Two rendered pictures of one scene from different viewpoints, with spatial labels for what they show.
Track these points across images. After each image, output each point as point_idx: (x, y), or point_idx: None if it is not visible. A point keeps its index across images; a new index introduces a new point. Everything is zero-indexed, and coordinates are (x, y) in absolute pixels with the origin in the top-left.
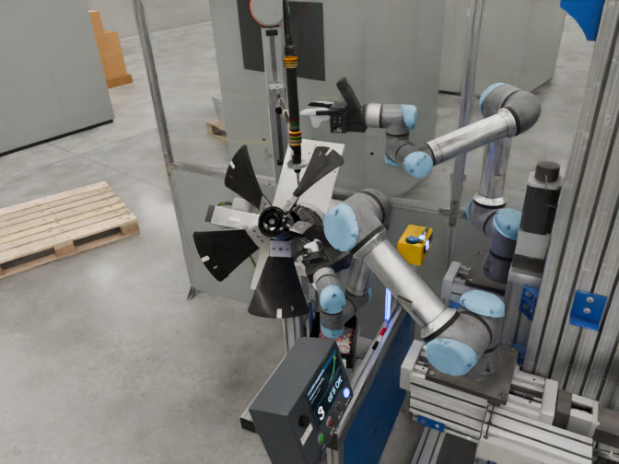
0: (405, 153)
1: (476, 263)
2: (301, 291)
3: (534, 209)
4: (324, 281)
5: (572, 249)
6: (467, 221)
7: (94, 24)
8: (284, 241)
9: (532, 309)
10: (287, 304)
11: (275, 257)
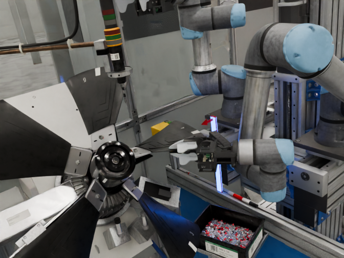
0: (226, 9)
1: (220, 118)
2: (177, 214)
3: (299, 22)
4: (264, 143)
5: (334, 31)
6: (146, 122)
7: None
8: (127, 180)
9: (317, 92)
10: (187, 232)
11: (141, 197)
